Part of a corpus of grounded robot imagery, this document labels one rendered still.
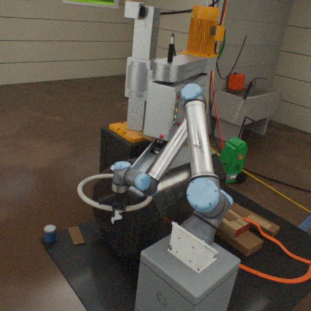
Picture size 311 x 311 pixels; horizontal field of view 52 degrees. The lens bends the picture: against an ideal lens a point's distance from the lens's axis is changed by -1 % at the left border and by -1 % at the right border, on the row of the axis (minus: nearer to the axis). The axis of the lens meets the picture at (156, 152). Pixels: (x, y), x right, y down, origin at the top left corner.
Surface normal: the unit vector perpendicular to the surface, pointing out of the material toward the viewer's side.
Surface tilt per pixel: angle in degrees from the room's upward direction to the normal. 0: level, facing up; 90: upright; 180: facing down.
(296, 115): 90
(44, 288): 0
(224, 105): 90
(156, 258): 0
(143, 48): 90
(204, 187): 52
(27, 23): 90
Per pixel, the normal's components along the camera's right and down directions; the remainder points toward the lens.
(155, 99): -0.44, 0.33
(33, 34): 0.70, 0.37
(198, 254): -0.70, 0.22
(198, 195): -0.36, -0.33
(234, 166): 0.40, 0.42
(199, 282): 0.11, -0.91
